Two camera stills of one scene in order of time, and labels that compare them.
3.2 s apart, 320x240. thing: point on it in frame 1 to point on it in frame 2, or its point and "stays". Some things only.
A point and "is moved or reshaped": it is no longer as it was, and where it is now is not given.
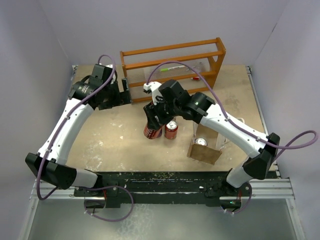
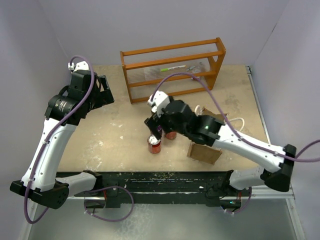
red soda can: x=152 y=134 is moved or reshaped
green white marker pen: x=165 y=69 stays
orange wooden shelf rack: x=192 y=64 stays
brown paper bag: x=208 y=154 stays
